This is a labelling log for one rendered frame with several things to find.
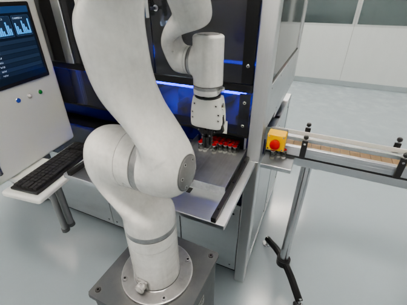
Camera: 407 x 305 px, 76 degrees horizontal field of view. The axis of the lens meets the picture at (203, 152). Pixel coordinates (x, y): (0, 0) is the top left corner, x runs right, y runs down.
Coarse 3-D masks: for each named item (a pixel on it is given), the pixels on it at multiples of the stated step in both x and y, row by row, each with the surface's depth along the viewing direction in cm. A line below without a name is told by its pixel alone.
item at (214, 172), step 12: (192, 144) 124; (204, 156) 117; (216, 156) 117; (228, 156) 117; (240, 156) 117; (204, 168) 109; (216, 168) 109; (228, 168) 109; (204, 180) 102; (216, 180) 102; (228, 180) 97; (216, 192) 96
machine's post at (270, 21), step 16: (272, 0) 82; (272, 16) 84; (272, 32) 86; (272, 48) 89; (256, 64) 94; (272, 64) 92; (256, 80) 96; (272, 80) 99; (256, 96) 99; (256, 112) 102; (256, 128) 106; (256, 144) 109; (256, 160) 113; (256, 176) 117; (256, 192) 127; (240, 224) 135; (240, 240) 141; (240, 256) 148; (240, 272) 155
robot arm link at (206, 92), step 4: (196, 88) 72; (200, 88) 71; (204, 88) 71; (208, 88) 70; (212, 88) 71; (216, 88) 71; (220, 88) 73; (224, 88) 74; (196, 92) 73; (200, 92) 71; (204, 92) 71; (208, 92) 71; (212, 92) 71; (216, 92) 72; (220, 92) 74; (200, 96) 73; (204, 96) 72; (208, 96) 72; (212, 96) 72
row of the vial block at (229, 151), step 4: (220, 144) 118; (224, 144) 117; (228, 144) 117; (208, 148) 122; (220, 148) 119; (224, 148) 118; (228, 148) 117; (232, 148) 117; (236, 148) 116; (224, 152) 119; (228, 152) 118; (232, 152) 118; (236, 152) 117
